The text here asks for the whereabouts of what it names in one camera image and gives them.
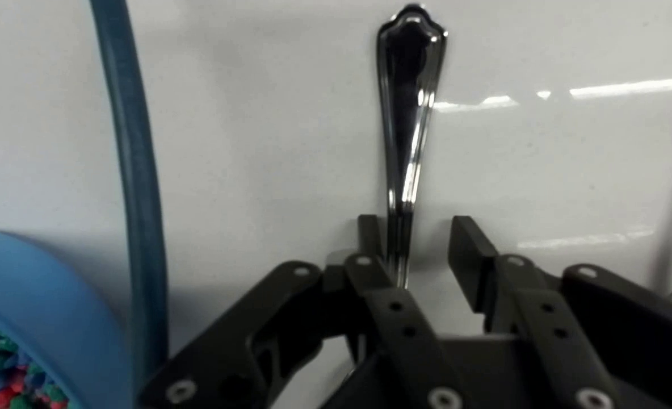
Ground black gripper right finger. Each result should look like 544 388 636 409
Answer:
450 213 672 409

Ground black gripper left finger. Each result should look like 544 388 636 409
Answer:
139 213 474 409

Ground dark metal spoon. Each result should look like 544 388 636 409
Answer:
374 1 450 290

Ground blue bowl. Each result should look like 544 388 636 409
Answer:
0 227 139 409

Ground red green blue beads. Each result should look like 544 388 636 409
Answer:
0 314 73 409

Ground blue power cable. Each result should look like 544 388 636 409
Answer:
89 0 170 381

